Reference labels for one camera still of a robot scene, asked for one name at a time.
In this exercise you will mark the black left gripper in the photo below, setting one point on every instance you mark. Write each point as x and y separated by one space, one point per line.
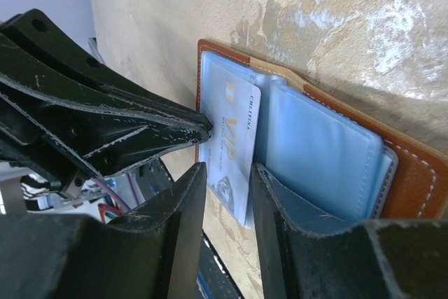
65 131

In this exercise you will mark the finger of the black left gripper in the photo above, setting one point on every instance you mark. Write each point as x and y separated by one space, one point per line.
38 35

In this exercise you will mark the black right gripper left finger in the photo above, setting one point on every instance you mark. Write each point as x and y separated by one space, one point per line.
151 251

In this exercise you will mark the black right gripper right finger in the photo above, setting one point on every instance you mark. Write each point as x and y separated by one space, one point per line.
305 252

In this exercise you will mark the brown leather card holder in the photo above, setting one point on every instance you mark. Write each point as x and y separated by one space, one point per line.
334 156

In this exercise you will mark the silver VIP card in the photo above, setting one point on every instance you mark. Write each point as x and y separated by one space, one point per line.
232 105

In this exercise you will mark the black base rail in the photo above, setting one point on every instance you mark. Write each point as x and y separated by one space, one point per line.
214 281

